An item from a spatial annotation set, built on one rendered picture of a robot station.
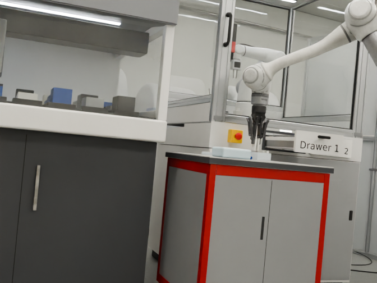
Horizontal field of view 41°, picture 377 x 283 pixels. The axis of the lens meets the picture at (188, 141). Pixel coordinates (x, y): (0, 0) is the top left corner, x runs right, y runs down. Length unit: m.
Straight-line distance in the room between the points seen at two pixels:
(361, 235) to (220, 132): 2.31
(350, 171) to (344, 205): 0.21
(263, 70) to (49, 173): 1.11
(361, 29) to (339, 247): 1.41
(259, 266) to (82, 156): 0.93
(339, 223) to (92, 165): 1.58
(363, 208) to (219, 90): 2.33
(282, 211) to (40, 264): 1.10
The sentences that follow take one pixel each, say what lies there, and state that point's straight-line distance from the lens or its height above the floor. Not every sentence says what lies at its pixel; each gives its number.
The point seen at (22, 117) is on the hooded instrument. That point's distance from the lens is 2.25.
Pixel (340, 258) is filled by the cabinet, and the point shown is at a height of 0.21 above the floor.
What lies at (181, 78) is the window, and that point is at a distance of 3.32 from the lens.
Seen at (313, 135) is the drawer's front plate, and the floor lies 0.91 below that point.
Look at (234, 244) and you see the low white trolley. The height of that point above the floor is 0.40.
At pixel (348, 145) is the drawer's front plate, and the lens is 3.18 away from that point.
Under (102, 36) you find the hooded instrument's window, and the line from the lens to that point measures 2.34.
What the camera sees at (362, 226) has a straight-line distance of 4.71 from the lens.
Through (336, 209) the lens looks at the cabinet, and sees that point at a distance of 3.18.
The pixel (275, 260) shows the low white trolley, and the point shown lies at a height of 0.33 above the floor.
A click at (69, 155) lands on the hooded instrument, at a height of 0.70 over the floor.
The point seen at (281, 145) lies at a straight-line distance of 2.72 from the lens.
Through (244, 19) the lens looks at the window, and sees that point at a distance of 2.90.
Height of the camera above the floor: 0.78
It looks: 1 degrees up
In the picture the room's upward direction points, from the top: 5 degrees clockwise
